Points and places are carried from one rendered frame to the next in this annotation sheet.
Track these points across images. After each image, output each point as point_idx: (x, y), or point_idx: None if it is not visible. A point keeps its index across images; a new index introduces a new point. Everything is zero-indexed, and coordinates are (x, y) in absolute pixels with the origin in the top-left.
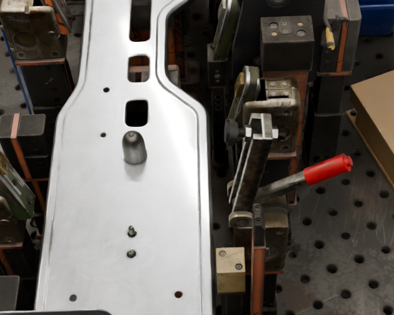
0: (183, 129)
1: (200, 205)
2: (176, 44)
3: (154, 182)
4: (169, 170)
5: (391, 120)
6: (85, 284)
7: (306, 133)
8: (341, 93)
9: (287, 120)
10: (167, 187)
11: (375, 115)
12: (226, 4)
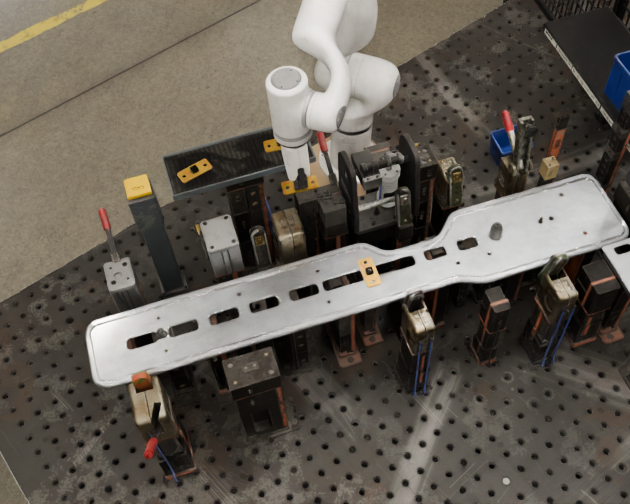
0: (469, 219)
1: (512, 198)
2: None
3: (507, 221)
4: (497, 217)
5: (360, 187)
6: (576, 230)
7: None
8: None
9: None
10: (507, 215)
11: (359, 194)
12: (404, 194)
